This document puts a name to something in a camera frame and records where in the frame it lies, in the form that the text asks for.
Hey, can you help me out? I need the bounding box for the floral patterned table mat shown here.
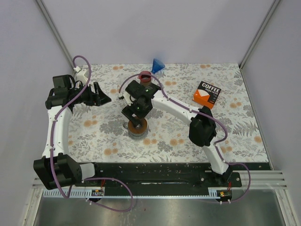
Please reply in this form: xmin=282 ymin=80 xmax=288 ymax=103
xmin=68 ymin=63 xmax=268 ymax=162

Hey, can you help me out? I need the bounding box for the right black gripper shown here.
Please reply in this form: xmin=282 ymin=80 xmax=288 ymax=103
xmin=121 ymin=98 xmax=152 ymax=128

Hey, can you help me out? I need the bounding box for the grey carafe with red rim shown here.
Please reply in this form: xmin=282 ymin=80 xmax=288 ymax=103
xmin=138 ymin=71 xmax=151 ymax=87

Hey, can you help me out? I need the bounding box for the clear glass server pitcher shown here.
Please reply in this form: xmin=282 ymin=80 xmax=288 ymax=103
xmin=123 ymin=120 xmax=148 ymax=140

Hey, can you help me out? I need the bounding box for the clear glass cup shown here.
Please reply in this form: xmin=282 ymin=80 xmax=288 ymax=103
xmin=118 ymin=76 xmax=131 ymax=93

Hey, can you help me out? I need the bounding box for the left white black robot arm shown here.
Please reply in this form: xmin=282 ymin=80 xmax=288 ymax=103
xmin=33 ymin=75 xmax=111 ymax=190

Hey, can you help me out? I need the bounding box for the brown wooden dripper ring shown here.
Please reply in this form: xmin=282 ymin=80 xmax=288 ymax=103
xmin=127 ymin=118 xmax=149 ymax=135

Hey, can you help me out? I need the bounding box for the orange coffee filter box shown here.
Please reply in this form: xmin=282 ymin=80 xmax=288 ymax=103
xmin=192 ymin=81 xmax=221 ymax=109

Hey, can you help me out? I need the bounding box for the white slotted cable duct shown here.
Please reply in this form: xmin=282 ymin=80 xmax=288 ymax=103
xmin=42 ymin=187 xmax=232 ymax=200

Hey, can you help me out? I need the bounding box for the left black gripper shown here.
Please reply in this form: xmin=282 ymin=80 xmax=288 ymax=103
xmin=69 ymin=81 xmax=111 ymax=106

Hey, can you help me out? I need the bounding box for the aluminium frame rail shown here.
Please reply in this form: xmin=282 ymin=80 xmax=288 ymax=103
xmin=31 ymin=170 xmax=287 ymax=189

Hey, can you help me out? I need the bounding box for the blue plastic coffee dripper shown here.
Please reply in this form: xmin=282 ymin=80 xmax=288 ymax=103
xmin=151 ymin=58 xmax=166 ymax=74

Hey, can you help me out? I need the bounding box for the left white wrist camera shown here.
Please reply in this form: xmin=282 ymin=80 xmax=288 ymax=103
xmin=73 ymin=66 xmax=90 ymax=85

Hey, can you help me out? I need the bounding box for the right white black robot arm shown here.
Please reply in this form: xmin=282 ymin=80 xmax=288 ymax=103
xmin=120 ymin=81 xmax=232 ymax=186

